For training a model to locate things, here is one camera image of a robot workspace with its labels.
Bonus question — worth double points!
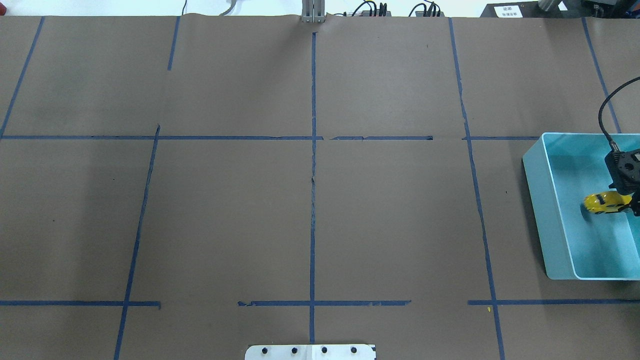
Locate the teal plastic bin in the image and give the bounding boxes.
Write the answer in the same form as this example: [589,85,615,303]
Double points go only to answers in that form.
[522,132,640,281]

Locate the yellow beetle toy car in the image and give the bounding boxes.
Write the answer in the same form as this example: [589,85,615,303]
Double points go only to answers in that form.
[582,190,633,215]

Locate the aluminium frame post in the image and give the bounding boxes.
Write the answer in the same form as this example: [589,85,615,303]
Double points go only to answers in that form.
[301,0,327,24]

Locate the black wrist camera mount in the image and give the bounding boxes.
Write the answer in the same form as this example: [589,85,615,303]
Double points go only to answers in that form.
[605,148,640,195]

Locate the black box with knob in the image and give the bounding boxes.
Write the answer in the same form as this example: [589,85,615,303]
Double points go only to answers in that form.
[480,0,585,19]

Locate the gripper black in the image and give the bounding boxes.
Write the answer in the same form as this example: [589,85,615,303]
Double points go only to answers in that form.
[622,186,640,217]

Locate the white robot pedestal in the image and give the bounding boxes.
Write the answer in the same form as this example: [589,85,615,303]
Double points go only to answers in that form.
[244,343,378,360]

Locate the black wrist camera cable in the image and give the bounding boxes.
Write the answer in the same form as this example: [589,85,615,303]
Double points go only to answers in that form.
[598,76,640,152]

